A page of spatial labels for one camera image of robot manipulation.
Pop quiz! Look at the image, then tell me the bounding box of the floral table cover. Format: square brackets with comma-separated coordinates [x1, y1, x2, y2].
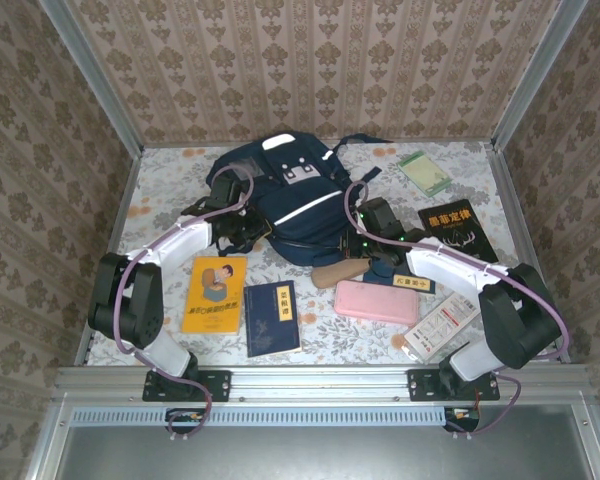
[87, 141, 551, 366]

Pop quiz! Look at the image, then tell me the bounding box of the yellow cartoon cover book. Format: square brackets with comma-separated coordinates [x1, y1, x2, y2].
[180, 256, 249, 336]

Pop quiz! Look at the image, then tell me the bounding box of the grey slotted cable duct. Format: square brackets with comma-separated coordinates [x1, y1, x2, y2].
[69, 405, 449, 427]

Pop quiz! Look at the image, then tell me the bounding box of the aluminium cross rail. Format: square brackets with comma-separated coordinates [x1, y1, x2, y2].
[54, 363, 594, 401]

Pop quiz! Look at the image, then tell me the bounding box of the green white card packet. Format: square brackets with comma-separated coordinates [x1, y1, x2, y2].
[396, 149, 454, 199]

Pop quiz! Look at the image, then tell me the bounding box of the aluminium frame post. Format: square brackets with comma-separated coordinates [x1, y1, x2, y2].
[39, 0, 144, 156]
[492, 0, 591, 151]

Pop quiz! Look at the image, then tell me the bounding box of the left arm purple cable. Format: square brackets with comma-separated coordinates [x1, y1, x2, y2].
[112, 164, 256, 442]

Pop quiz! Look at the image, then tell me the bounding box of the grey metal bench panel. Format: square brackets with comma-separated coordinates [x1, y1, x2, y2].
[29, 399, 600, 480]

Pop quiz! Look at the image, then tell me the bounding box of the aluminium side rail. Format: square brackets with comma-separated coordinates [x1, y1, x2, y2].
[74, 144, 145, 369]
[484, 142, 571, 364]

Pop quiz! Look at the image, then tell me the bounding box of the white packaged ruler set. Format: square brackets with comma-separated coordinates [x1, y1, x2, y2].
[403, 292, 483, 364]

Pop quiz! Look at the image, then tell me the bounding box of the black book antler cover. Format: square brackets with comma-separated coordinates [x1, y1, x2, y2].
[417, 198, 500, 265]

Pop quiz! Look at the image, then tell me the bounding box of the navy book wide yellow label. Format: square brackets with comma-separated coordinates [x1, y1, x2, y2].
[362, 259, 437, 294]

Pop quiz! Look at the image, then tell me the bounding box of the tan fabric pencil case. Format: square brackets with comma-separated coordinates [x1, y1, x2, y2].
[311, 257, 371, 290]

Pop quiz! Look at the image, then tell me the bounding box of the navy blue backpack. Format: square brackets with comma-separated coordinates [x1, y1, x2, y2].
[205, 130, 394, 269]

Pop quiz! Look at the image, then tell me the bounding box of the pink pencil case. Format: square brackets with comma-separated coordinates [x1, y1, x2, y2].
[333, 279, 421, 329]

